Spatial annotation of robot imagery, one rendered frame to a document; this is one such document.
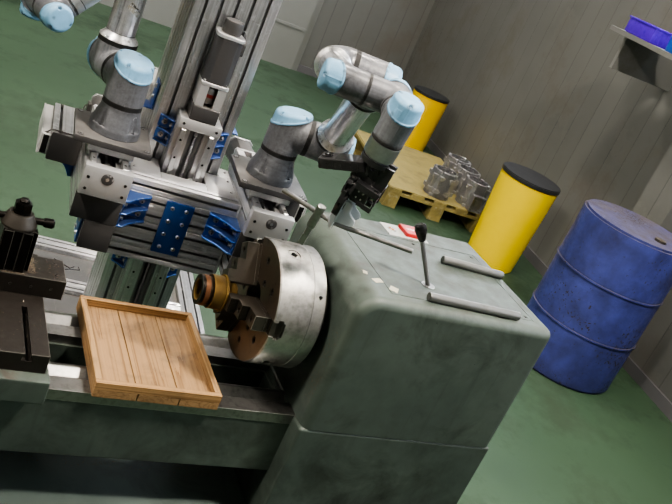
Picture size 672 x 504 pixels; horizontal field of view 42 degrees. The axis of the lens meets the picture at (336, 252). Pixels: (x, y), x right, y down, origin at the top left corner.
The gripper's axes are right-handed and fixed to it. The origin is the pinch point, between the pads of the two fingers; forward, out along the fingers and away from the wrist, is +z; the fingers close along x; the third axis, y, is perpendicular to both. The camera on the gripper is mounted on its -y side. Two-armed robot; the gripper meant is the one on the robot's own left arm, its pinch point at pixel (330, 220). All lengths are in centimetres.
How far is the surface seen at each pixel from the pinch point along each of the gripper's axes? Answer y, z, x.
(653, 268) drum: 140, 78, 293
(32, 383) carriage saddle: -31, 40, -54
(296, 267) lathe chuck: -1.1, 13.8, -3.5
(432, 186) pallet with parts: 10, 183, 467
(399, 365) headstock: 32.5, 24.2, 0.5
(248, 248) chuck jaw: -14.2, 19.4, 0.5
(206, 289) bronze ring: -16.1, 26.5, -13.3
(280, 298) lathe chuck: 0.1, 18.2, -11.7
